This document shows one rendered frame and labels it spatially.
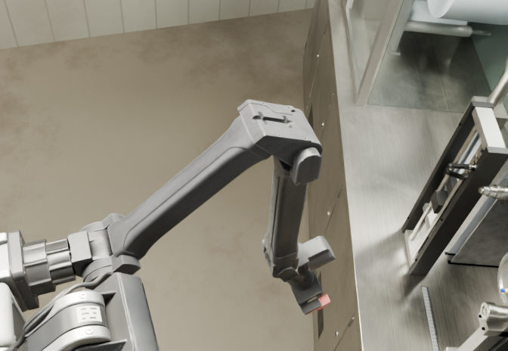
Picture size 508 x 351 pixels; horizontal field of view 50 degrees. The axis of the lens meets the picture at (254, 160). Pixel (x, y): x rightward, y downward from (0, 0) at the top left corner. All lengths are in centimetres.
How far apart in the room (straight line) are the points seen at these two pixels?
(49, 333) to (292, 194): 49
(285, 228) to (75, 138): 222
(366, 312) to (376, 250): 20
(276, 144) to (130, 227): 28
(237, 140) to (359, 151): 114
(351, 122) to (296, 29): 200
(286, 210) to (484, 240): 81
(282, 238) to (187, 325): 146
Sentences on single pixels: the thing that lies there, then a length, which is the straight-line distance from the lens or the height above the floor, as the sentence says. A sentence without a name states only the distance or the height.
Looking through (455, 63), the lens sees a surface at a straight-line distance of 200.
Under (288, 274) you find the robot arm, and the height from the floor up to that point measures 125.
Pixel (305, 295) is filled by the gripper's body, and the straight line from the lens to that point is 129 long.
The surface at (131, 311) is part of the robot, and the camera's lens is 59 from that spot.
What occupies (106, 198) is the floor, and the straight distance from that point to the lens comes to 282.
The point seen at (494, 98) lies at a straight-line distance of 178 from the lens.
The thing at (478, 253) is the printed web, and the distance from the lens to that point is 170.
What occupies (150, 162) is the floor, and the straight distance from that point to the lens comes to 295.
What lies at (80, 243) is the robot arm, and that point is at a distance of 93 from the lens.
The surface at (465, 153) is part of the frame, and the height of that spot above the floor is 132.
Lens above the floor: 225
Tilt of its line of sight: 49 degrees down
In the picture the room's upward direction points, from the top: 8 degrees clockwise
